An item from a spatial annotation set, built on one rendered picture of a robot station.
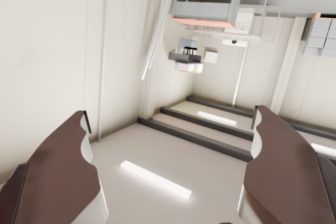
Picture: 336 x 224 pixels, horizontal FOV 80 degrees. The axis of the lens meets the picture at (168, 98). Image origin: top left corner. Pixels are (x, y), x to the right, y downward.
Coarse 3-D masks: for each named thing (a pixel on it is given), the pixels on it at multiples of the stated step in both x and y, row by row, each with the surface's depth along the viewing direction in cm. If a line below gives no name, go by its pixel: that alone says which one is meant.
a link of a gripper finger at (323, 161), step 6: (318, 156) 8; (324, 156) 8; (318, 162) 8; (324, 162) 8; (330, 162) 8; (324, 168) 8; (330, 168) 8; (324, 174) 7; (330, 174) 7; (324, 180) 7; (330, 180) 7; (330, 186) 7; (330, 192) 7; (330, 198) 6
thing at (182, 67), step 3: (180, 63) 591; (180, 66) 593; (183, 66) 588; (186, 66) 584; (189, 66) 584; (192, 66) 606; (180, 69) 594; (183, 69) 590; (186, 69) 585; (189, 69) 590; (192, 69) 612
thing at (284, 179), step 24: (264, 120) 10; (264, 144) 9; (288, 144) 9; (264, 168) 8; (288, 168) 8; (312, 168) 8; (264, 192) 7; (288, 192) 7; (312, 192) 7; (240, 216) 8; (264, 216) 6; (288, 216) 6; (312, 216) 6
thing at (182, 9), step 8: (176, 0) 486; (184, 0) 522; (232, 0) 424; (176, 8) 488; (184, 8) 479; (192, 8) 470; (200, 8) 462; (208, 8) 454; (216, 8) 446; (224, 8) 438; (232, 8) 436; (176, 16) 492; (184, 16) 482; (192, 16) 473; (200, 16) 465; (208, 16) 456; (216, 16) 448; (224, 16) 441; (232, 16) 453; (200, 24) 523; (208, 24) 500; (216, 24) 478; (224, 24) 458; (232, 24) 471
